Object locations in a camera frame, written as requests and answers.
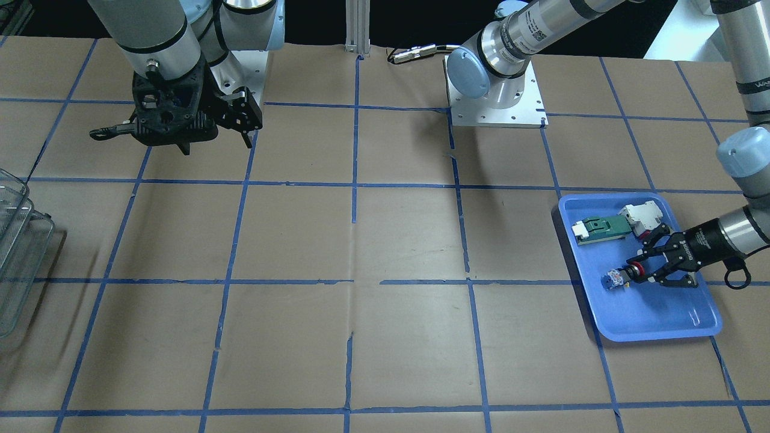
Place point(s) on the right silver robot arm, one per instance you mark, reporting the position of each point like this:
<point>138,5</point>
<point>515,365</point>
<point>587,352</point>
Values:
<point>178,34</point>

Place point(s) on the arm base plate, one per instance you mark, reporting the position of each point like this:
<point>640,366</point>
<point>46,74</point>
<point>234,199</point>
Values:
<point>235,70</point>
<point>515,103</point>

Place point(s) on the green terminal block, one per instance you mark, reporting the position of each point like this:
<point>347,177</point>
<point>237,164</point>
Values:
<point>599,229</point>

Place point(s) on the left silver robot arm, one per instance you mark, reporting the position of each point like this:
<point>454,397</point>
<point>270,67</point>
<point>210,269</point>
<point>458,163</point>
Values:
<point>362,173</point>

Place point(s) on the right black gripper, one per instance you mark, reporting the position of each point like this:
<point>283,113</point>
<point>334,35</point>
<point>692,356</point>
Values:
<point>239,112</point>

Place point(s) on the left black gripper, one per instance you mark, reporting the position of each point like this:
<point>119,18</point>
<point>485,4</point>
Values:
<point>704,240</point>

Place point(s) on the white circuit breaker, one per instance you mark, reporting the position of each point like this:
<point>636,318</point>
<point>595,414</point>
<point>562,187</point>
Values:
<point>642,218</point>

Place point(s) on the aluminium frame post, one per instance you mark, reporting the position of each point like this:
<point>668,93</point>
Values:
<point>357,13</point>

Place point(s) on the wire mesh shelf basket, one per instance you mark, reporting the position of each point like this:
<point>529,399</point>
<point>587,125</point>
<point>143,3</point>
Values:
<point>25,238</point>

